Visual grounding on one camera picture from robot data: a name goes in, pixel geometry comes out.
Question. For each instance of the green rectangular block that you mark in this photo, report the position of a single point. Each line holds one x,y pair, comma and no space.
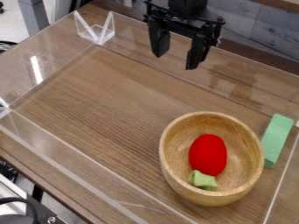
275,134

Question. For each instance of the clear acrylic corner bracket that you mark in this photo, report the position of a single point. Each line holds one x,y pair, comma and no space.
98,34

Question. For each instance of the black metal base plate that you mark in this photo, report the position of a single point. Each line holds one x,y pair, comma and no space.
46,215

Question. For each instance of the clear acrylic enclosure wall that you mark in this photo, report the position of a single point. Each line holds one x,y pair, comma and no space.
87,108

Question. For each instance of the wooden bowl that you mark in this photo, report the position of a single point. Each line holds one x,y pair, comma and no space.
244,162

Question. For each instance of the red plush fruit green stem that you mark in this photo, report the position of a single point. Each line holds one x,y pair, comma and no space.
207,158

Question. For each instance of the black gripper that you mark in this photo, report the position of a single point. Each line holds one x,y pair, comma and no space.
183,17

